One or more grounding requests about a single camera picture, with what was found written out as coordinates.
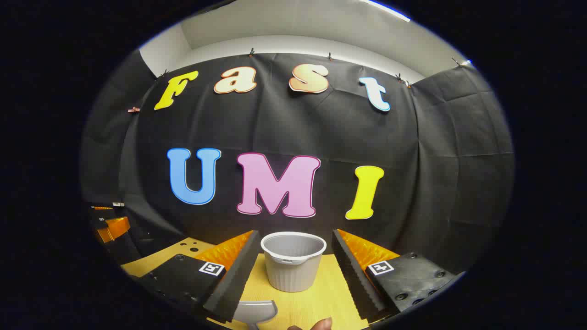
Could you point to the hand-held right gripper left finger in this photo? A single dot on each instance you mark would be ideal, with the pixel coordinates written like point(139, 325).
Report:
point(236, 279)

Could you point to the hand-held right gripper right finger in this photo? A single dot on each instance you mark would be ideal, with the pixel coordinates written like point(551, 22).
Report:
point(355, 279)

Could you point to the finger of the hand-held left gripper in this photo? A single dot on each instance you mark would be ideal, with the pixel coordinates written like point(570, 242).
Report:
point(102, 215)
point(114, 228)

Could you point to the grey dustpan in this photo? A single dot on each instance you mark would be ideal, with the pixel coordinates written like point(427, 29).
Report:
point(257, 311)

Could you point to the grey ribbed garbage bin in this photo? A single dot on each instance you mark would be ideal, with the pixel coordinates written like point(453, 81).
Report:
point(293, 270)

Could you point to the wooden desktop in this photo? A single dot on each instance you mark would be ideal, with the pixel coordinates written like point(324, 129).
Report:
point(316, 298)

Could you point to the ceiling light strip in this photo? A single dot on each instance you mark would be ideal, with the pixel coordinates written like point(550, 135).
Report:
point(385, 9)

